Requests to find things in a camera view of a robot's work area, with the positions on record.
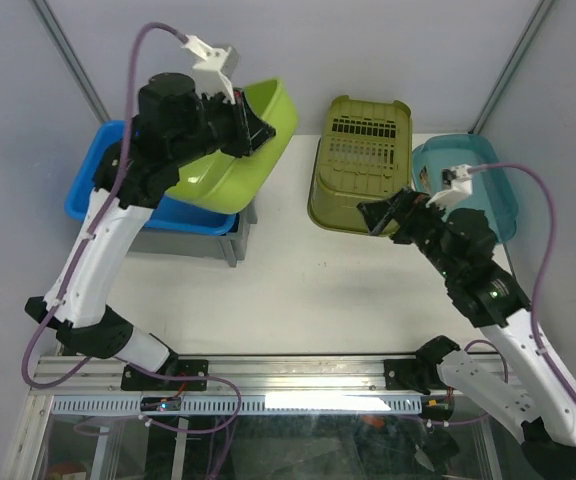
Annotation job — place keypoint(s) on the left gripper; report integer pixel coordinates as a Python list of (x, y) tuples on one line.
[(251, 130)]

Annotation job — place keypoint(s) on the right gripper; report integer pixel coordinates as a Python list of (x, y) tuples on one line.
[(413, 207)]

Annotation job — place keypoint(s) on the olive slotted basket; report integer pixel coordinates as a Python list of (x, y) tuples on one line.
[(363, 155)]

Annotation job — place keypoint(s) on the lime green basin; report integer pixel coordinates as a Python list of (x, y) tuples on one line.
[(225, 184)]

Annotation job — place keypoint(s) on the teal translucent container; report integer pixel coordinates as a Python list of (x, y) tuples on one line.
[(492, 192)]

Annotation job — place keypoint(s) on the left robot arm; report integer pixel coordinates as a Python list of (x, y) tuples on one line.
[(173, 125)]

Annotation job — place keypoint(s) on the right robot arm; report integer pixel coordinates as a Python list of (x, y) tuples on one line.
[(541, 416)]

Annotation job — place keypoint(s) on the grey plastic crate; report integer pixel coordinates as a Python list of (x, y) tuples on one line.
[(230, 247)]

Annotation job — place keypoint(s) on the blue plastic tub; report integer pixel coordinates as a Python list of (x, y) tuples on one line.
[(170, 215)]

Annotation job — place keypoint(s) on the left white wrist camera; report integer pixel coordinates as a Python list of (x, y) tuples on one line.
[(213, 68)]

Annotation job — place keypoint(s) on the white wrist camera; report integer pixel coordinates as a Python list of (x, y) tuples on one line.
[(213, 68), (457, 185)]

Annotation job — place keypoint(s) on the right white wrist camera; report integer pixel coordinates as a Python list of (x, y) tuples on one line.
[(457, 185)]

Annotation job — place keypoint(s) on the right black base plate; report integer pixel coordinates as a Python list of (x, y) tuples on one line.
[(400, 372)]

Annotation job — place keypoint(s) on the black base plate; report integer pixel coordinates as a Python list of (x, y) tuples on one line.
[(400, 372), (176, 373)]

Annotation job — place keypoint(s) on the aluminium mounting rail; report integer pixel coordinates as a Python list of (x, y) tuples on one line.
[(258, 374)]

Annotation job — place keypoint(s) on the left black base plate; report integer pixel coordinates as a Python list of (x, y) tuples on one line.
[(176, 373)]

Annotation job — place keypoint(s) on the white slotted cable duct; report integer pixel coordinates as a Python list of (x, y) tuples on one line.
[(251, 405)]

